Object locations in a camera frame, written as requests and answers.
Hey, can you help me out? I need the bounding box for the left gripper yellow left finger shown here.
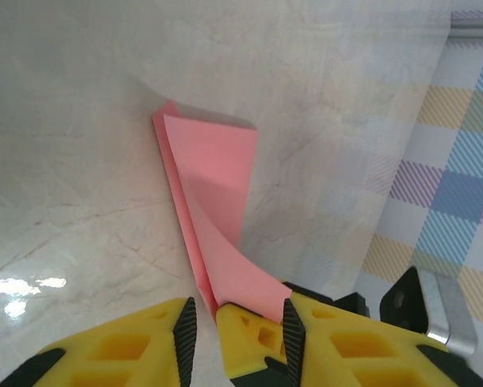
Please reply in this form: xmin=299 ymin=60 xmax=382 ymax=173
xmin=5 ymin=297 xmax=197 ymax=387

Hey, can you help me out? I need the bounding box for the aluminium frame corner post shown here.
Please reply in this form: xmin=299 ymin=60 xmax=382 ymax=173
xmin=446 ymin=22 xmax=483 ymax=44

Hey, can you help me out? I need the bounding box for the pink paper sheet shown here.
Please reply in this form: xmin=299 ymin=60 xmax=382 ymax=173
xmin=151 ymin=99 xmax=293 ymax=326

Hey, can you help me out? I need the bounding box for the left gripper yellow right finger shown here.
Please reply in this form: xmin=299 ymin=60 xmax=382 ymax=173
xmin=282 ymin=293 xmax=483 ymax=387

